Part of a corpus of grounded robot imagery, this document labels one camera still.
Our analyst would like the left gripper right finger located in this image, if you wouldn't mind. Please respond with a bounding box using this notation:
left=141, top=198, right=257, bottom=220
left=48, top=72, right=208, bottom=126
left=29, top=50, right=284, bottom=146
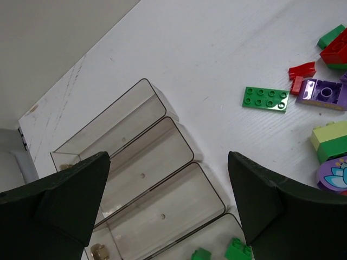
left=228, top=152, right=346, bottom=259

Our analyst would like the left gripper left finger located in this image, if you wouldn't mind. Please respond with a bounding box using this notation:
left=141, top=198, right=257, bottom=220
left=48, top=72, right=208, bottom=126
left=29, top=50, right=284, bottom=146
left=1, top=152, right=111, bottom=259

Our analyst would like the long red lego brick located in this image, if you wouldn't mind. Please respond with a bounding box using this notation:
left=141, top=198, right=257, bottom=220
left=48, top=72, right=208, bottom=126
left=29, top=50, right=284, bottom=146
left=320, top=29, right=347, bottom=64

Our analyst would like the purple flower lego disc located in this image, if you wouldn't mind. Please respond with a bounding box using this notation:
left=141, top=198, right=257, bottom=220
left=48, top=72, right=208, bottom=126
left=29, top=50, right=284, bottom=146
left=317, top=156, right=346, bottom=195

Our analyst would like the green and yellow lego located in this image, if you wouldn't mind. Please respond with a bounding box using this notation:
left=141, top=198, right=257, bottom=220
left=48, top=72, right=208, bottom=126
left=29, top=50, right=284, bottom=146
left=310, top=121, right=347, bottom=164

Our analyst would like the clear compartment organizer tray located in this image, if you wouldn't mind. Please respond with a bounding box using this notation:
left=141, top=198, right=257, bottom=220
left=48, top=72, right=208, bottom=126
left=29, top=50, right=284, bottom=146
left=51, top=79, right=244, bottom=259

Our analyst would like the flat green lego plate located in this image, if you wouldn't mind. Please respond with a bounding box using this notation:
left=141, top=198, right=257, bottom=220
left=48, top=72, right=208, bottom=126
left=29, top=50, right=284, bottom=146
left=242, top=87, right=290, bottom=113

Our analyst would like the purple hollow lego brick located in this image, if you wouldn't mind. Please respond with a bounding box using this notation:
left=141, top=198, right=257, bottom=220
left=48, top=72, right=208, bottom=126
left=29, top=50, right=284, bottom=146
left=296, top=79, right=346, bottom=112

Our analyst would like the red curved lego piece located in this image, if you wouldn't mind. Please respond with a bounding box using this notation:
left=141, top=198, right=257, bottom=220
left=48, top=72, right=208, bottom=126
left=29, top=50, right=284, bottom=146
left=288, top=61, right=316, bottom=80

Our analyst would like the small green lego top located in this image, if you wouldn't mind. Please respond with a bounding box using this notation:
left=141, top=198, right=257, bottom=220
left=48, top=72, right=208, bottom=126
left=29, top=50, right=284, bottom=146
left=317, top=24, right=346, bottom=50

